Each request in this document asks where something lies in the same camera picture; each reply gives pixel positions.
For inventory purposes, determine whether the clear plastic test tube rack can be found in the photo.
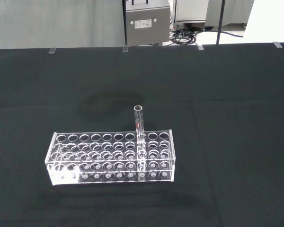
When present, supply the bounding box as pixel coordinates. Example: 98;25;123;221
44;129;176;186

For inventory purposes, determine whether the black bench cloth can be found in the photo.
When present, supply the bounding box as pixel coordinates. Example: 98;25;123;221
0;42;284;227

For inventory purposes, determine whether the grey metal equipment cabinet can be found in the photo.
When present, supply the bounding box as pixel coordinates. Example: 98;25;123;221
122;0;172;47

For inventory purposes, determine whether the white wheeled cabinet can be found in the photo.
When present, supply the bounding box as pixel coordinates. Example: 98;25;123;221
172;0;224;26

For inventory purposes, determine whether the black vertical pole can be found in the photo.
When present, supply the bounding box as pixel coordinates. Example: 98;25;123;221
215;0;227;45

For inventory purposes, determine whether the white panel board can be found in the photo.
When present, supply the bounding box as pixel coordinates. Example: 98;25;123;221
243;0;284;44

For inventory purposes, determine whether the black floor cable bundle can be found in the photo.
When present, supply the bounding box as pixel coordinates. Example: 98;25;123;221
168;22;246;45

